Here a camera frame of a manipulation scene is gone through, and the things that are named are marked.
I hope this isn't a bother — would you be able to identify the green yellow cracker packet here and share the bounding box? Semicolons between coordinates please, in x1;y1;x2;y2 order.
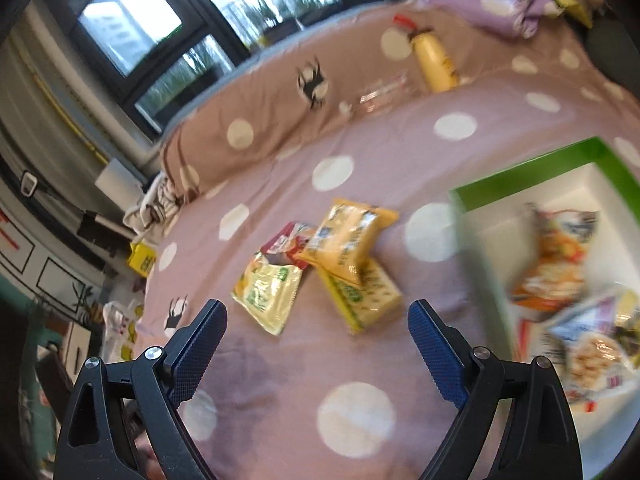
317;260;404;336

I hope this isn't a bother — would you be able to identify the white peanut packet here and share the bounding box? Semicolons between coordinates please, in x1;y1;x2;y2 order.
547;295;636;403

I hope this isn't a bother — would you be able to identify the clear plastic bottle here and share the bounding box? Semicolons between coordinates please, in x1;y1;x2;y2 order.
339;72;418;118

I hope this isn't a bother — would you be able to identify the yellow box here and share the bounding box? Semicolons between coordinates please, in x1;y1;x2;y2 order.
125;242;158;279

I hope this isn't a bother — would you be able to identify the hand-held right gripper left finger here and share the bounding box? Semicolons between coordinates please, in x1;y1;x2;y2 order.
57;299;228;480

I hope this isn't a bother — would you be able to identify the orange snack packet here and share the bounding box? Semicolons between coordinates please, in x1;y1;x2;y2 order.
510;202;601;311

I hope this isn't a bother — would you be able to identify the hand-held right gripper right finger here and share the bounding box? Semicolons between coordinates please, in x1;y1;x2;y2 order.
407;299;583;480

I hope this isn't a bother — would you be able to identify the white plastic bag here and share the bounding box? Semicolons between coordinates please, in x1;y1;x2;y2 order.
102;299;146;356

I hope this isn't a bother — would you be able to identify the white paper roll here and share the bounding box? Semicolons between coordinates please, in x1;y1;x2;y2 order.
95;158;147;211

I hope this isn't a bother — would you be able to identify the pink dotted bedsheet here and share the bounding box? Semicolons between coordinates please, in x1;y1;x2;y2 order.
134;72;640;480

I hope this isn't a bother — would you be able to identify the green cardboard box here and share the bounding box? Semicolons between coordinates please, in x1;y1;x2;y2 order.
449;136;640;480

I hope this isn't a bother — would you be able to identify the black framed window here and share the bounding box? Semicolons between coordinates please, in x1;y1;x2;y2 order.
65;0;451;138

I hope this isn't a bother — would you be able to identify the brown dotted pillow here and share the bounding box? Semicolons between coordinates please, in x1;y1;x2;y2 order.
159;0;601;197

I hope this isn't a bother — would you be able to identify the red snack packet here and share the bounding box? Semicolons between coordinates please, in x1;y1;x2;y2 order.
260;221;316;268

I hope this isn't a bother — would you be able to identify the black and white pole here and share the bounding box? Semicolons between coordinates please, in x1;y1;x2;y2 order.
75;210;132;257

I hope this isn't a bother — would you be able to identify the yellow snack packet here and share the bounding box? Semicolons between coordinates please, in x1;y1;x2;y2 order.
294;198;401;288

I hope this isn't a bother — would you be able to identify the yellow bottle with red strap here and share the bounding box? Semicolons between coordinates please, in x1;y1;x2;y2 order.
392;14;461;93

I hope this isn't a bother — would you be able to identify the striped white cloth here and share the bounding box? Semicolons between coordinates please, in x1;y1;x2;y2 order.
123;172;187;233

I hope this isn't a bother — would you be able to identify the yellow-green snack packet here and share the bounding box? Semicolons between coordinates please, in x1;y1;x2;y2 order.
612;285;640;356
231;252;304;337

